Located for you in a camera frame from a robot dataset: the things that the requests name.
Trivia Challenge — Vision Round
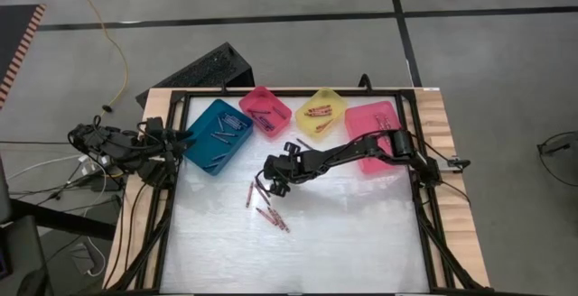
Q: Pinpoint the yellow cable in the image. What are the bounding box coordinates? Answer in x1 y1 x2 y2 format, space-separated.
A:
66 0 131 124

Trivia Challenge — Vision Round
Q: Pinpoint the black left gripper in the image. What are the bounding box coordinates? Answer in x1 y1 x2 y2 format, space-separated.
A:
137 116 199 188

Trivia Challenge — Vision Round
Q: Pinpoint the large pink plastic bin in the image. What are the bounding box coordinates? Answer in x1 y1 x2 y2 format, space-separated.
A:
344 100 413 174

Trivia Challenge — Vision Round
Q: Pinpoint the blue plastic bin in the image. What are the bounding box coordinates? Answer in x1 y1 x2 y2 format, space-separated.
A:
182 98 255 178

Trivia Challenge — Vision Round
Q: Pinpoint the striped floor mat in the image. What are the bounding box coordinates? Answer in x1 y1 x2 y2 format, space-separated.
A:
0 3 47 107

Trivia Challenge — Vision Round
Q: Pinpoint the yellow plastic bin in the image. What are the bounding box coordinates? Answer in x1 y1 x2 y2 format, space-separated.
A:
294 86 350 143

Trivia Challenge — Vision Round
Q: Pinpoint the black floor stand beam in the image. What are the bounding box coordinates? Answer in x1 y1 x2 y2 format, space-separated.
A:
8 199 117 242

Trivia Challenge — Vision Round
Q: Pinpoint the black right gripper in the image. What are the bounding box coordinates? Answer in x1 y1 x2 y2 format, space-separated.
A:
259 143 320 197

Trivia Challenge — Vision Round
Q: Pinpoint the small red plastic bin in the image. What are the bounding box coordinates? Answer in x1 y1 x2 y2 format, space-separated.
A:
238 85 294 139

